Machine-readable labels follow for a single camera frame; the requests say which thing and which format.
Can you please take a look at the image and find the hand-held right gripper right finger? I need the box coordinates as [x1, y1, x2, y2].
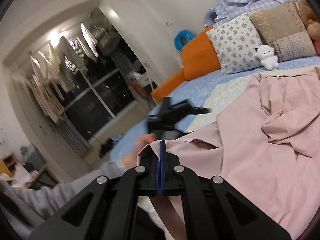
[160, 140, 292, 240]

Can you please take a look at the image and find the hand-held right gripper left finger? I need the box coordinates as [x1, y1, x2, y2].
[29, 140, 161, 240]

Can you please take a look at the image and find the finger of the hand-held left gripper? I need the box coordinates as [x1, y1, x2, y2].
[190, 107, 212, 116]

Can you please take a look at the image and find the pink hooded jacket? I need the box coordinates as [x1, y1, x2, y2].
[139, 66, 320, 240]

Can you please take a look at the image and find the person's left forearm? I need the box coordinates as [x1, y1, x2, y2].
[0, 161, 128, 233]

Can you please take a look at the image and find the person's left hand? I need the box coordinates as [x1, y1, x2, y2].
[122, 133, 162, 169]

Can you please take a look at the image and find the white daisy print mat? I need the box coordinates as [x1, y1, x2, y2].
[186, 67, 320, 133]

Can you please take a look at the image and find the orange chair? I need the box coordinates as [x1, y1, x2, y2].
[129, 81, 148, 103]

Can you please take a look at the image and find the white desk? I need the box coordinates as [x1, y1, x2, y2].
[135, 70, 157, 93]

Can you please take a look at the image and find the white blue floral pillow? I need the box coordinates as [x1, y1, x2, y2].
[206, 14, 265, 75]

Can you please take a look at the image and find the white plush lamb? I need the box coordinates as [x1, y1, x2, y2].
[255, 44, 280, 70]

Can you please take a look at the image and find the grey striped curtain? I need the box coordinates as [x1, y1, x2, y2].
[58, 119, 92, 157]

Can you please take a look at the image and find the hanging laundry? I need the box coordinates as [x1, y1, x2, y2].
[25, 21, 121, 123]

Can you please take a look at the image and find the blue checked quilt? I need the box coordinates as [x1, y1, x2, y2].
[214, 0, 292, 25]

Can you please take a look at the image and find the beige patchwork pillow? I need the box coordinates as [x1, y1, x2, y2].
[249, 0, 318, 63]

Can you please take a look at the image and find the brown plush bear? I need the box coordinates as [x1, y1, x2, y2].
[299, 0, 320, 55]

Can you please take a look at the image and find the blue swim ring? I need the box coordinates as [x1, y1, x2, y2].
[174, 30, 197, 53]

